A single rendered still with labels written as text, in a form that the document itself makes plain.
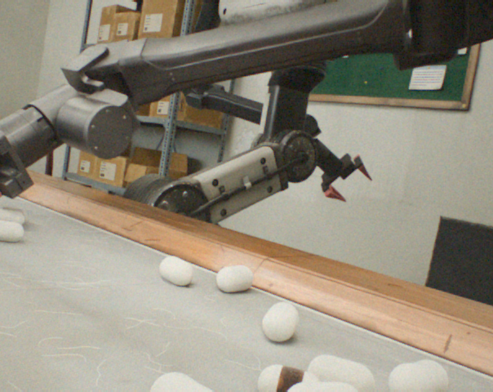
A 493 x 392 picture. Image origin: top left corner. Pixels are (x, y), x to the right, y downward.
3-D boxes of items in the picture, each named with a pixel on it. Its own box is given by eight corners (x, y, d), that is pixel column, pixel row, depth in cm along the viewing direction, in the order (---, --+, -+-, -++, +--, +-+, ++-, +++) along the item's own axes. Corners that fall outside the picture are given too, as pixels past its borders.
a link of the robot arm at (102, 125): (123, 102, 70) (95, 42, 64) (184, 118, 63) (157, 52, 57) (52, 158, 64) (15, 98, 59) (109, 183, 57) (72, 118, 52)
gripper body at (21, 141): (-14, 140, 51) (49, 103, 55) (-50, 131, 58) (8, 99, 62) (20, 195, 55) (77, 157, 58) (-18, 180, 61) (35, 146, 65)
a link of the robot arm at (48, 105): (78, 118, 67) (59, 76, 63) (112, 128, 62) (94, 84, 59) (32, 147, 63) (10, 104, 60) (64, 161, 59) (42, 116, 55)
